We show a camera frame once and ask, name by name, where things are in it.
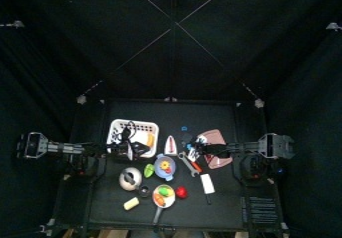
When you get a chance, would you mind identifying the white red toy iron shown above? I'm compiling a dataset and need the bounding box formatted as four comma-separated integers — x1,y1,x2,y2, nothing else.
163,134,179,157

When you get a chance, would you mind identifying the silver toy kettle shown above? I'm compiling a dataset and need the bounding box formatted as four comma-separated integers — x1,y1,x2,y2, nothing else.
118,166,145,192

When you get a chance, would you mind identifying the green toy vegetable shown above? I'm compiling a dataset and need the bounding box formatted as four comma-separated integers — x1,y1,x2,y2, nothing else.
158,186,175,197

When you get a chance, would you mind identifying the yellow toy butter block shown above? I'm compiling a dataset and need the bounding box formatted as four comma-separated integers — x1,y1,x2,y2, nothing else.
123,197,142,211

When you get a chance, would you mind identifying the grey toy frying pan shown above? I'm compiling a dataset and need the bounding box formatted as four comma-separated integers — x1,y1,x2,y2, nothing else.
151,183,178,225

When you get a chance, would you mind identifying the white plastic basket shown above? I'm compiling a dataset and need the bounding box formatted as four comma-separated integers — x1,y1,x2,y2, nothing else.
106,118,161,159

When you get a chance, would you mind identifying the white black striped toy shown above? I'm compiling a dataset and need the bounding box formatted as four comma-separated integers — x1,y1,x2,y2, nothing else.
187,147,201,163

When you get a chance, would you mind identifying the red toy tomato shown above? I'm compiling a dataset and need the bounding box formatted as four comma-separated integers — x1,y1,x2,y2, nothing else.
174,186,190,200

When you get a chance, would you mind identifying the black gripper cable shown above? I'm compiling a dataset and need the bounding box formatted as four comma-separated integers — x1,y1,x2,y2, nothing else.
111,120,138,145

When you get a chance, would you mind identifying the grey toy wrench red handle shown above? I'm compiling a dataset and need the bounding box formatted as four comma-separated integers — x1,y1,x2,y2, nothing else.
177,151,203,178

